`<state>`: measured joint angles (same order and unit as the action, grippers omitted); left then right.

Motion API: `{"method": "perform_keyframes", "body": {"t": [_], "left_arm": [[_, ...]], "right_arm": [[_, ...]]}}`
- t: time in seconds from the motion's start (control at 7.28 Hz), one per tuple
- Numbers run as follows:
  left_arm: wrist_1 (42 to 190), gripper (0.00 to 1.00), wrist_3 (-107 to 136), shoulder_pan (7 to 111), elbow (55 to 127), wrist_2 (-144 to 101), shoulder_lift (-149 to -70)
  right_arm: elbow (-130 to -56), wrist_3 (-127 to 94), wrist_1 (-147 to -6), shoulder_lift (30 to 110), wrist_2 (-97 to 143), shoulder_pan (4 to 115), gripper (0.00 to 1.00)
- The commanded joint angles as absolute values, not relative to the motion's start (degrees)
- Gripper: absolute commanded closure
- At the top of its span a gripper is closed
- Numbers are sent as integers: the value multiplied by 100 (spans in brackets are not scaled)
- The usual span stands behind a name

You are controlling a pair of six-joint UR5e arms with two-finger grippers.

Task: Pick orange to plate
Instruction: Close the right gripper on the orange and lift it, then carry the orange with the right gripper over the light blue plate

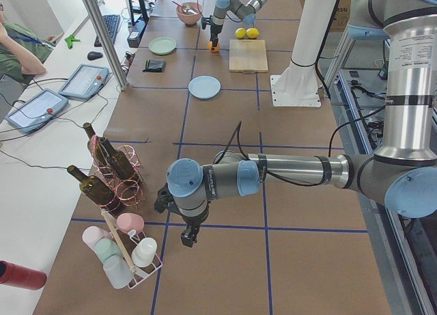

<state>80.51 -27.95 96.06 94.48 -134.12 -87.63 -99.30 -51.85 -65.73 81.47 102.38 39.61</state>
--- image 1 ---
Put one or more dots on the orange fruit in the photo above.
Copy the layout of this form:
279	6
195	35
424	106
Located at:
214	48

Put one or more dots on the dark wine bottle middle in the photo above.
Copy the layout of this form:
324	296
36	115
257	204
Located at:
119	162

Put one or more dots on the white cup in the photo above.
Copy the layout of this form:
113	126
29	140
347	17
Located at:
143	254

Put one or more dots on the person in green shirt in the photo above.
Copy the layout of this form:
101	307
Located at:
22	52

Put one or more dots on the teach pendant near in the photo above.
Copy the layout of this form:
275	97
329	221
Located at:
37	111

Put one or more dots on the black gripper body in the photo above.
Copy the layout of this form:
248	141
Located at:
195	222
216	29

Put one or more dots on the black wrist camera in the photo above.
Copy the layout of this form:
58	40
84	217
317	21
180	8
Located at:
205	21
164	200

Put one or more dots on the green clamp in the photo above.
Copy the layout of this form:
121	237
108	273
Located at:
70	40

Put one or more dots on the metal scoop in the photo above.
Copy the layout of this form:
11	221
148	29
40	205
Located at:
187	9

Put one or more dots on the light pink cup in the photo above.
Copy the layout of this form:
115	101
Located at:
93	234

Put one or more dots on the pink bowl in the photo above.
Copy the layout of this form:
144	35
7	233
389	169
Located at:
190	19

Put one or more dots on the dark wine bottle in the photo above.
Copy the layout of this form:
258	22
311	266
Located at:
94	146
97	191
119	162

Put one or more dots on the dark wine bottle front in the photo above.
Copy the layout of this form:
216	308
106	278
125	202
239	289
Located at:
97	191

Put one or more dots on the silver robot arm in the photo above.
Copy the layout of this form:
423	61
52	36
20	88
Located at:
245	12
399	175

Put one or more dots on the grey folded cloth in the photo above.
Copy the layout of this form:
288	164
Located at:
154	65

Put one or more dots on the light green plate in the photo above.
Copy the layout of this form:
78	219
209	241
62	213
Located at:
162	45

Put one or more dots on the black computer mouse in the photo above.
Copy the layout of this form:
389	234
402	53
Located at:
94	55

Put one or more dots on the black keyboard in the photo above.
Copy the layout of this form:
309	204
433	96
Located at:
112	24

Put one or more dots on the red cylinder bottle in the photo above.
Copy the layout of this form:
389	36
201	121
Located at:
21	276

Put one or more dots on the light blue plate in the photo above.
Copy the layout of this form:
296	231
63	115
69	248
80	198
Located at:
204	87

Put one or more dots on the bamboo cutting board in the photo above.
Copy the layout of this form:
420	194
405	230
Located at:
247	56

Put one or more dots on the yellow lemon far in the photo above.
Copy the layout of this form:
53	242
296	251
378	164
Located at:
240	33

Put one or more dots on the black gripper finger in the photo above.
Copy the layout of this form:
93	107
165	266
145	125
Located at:
189	236
214	43

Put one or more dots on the dark wine bottle back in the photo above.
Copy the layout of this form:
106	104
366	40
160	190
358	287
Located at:
94	146

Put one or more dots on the white wire cup rack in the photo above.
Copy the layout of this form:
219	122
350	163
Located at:
140	273

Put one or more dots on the yellow lemon near board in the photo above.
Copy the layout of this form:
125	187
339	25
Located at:
252	33

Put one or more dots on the mint green cup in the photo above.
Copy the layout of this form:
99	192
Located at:
105	248

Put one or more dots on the white camera pole base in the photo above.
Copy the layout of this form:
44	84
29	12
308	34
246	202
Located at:
297	86

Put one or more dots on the black computer box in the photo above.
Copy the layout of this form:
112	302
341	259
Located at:
136	34

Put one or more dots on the copper wire bottle rack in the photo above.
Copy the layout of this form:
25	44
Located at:
129	190

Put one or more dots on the teach pendant far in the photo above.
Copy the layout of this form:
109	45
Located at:
85	82

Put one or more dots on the teach pendant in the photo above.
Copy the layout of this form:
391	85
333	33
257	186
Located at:
85	82
37	111

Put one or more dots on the pale grey cup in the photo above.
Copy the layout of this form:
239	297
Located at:
117	271

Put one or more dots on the aluminium frame post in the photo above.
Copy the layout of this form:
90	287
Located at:
95	16

